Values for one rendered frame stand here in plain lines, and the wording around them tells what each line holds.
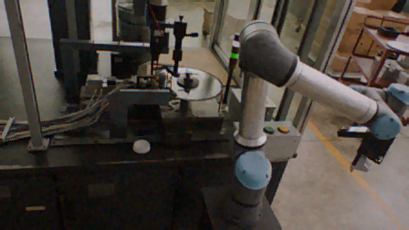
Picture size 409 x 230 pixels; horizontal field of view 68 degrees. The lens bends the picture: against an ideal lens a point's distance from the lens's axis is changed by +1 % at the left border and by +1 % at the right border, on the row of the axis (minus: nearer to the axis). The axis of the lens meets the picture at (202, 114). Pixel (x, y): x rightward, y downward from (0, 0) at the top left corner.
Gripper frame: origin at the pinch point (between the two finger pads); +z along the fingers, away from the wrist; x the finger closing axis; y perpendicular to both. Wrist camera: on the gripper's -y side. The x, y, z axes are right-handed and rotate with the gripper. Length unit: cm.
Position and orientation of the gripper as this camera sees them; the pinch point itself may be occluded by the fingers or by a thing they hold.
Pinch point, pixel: (351, 168)
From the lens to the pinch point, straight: 129.4
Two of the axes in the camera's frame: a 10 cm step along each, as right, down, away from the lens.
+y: 7.9, 4.2, -4.5
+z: -1.4, 8.3, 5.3
